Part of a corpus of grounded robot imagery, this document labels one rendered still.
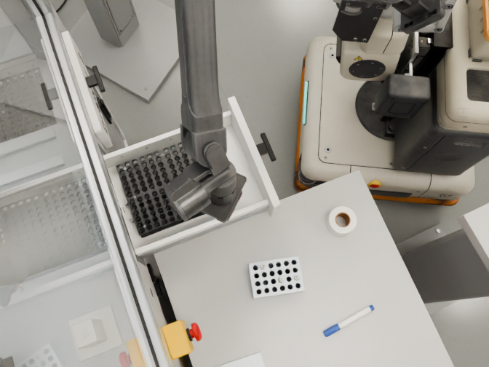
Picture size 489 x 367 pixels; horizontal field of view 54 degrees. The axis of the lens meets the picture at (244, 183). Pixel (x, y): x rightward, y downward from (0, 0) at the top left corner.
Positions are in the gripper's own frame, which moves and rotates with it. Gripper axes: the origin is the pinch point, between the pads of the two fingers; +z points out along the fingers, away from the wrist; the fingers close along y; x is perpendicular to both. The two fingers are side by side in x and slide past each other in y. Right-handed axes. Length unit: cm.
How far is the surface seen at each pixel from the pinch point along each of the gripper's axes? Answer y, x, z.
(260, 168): -12.8, 3.1, 3.5
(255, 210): -4.9, 5.7, 8.7
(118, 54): -68, -88, 86
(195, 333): 25.5, 5.8, 9.4
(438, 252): -32, 61, 55
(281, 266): 2.5, 16.8, 18.0
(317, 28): -123, -13, 89
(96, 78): -17.0, -42.8, 3.4
